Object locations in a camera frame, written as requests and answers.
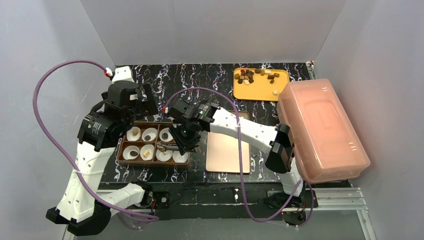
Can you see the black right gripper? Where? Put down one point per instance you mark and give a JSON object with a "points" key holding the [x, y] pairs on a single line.
{"points": [[185, 142]]}

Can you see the aluminium frame rail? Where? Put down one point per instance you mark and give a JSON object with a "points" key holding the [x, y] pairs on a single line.
{"points": [[225, 201]]}

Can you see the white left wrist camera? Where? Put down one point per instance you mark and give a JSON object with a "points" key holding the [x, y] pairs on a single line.
{"points": [[123, 73]]}

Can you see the dark oval chocolate piece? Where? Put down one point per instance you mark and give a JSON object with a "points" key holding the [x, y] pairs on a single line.
{"points": [[133, 153]]}

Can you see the rose gold box lid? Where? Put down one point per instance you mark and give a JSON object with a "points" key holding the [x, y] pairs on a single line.
{"points": [[222, 154]]}

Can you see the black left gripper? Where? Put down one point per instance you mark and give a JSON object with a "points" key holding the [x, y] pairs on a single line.
{"points": [[147, 99]]}

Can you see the pink plastic storage box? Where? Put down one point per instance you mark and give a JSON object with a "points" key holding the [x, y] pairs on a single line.
{"points": [[326, 145]]}

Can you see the brown chocolate box tray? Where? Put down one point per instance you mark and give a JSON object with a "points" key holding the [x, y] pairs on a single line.
{"points": [[154, 162]]}

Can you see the yellow tray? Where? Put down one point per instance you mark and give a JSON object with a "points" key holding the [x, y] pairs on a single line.
{"points": [[257, 84]]}

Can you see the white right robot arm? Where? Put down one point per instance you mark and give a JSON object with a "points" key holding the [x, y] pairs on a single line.
{"points": [[229, 135]]}

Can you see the white paper cup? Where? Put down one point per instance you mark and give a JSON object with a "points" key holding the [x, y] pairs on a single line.
{"points": [[163, 158], [167, 131], [130, 137], [180, 158], [126, 152], [152, 132], [149, 147]]}

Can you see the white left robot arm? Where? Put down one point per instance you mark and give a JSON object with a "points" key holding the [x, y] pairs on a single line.
{"points": [[100, 130]]}

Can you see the metal tweezers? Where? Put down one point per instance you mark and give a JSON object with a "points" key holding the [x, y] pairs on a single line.
{"points": [[166, 146]]}

